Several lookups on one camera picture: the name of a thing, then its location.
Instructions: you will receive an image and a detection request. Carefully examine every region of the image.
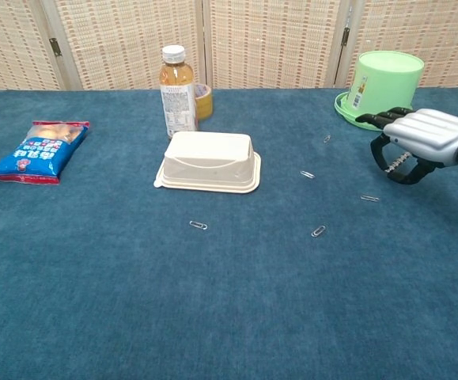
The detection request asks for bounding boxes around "woven folding screen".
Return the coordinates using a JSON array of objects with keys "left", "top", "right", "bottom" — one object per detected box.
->
[{"left": 0, "top": 0, "right": 458, "bottom": 94}]

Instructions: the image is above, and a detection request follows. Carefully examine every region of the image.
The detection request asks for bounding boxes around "amber tea bottle white cap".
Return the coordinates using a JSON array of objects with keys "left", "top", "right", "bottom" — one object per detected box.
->
[{"left": 158, "top": 44, "right": 199, "bottom": 139}]

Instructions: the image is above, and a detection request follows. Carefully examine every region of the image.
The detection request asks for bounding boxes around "blue velvet table cloth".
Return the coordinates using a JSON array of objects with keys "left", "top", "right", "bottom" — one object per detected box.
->
[{"left": 0, "top": 85, "right": 458, "bottom": 380}]

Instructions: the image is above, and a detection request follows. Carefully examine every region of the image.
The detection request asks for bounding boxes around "yellow tape roll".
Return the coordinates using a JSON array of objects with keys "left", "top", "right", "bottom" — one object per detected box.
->
[{"left": 194, "top": 83, "right": 214, "bottom": 121}]

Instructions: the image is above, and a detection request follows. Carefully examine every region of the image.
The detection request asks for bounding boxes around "green plastic bucket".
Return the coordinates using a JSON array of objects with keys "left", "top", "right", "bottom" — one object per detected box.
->
[{"left": 334, "top": 50, "right": 426, "bottom": 131}]

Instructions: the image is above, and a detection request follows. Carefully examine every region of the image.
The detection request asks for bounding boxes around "blue snack bag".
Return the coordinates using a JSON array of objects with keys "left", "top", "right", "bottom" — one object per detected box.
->
[{"left": 0, "top": 120, "right": 91, "bottom": 185}]

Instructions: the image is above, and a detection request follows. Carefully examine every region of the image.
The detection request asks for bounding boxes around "cream lidded food container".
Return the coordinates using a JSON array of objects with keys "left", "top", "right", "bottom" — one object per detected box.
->
[{"left": 153, "top": 131, "right": 263, "bottom": 195}]

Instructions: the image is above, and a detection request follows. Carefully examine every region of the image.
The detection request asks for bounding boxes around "silver magnetic ball rod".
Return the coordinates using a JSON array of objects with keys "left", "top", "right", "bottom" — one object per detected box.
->
[{"left": 384, "top": 154, "right": 413, "bottom": 174}]

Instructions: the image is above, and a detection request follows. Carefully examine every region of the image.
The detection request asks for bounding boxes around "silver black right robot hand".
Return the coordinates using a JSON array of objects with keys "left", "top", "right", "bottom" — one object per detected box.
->
[{"left": 354, "top": 105, "right": 458, "bottom": 186}]

